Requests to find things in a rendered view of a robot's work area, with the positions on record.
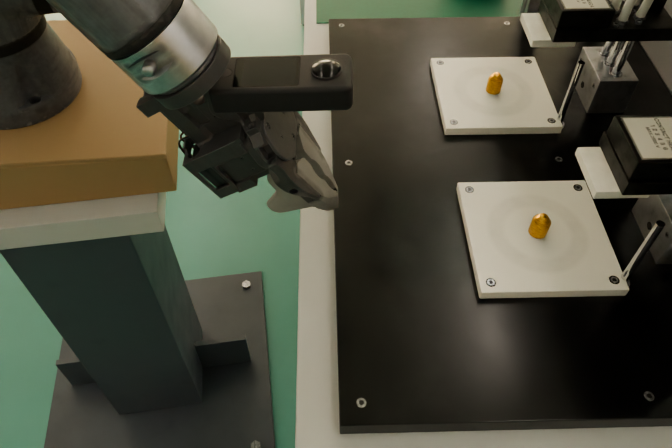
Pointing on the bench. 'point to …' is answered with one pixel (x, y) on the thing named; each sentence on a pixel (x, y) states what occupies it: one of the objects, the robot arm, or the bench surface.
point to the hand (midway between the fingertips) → (336, 196)
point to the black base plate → (407, 148)
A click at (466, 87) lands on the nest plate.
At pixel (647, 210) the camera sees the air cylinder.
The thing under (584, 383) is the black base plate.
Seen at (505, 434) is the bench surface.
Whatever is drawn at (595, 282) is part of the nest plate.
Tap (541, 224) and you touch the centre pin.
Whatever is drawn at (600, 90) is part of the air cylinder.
